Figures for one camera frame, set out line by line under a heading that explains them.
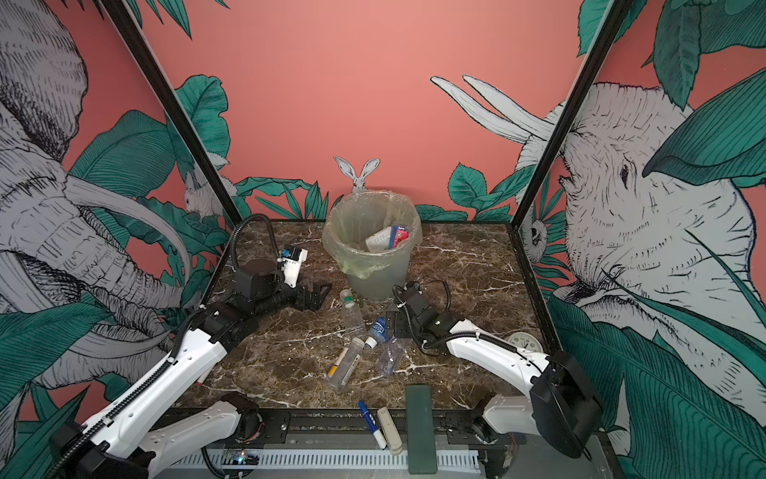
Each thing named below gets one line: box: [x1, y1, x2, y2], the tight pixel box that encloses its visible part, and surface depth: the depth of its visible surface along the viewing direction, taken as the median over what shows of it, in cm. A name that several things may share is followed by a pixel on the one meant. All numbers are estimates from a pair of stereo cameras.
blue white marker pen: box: [358, 401, 388, 451], surface depth 75 cm
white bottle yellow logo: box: [365, 225, 392, 253], surface depth 97 cm
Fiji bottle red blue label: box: [388, 224, 410, 250], surface depth 88 cm
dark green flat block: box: [404, 383, 438, 476], surface depth 74 cm
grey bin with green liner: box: [322, 190, 423, 301], surface depth 91 cm
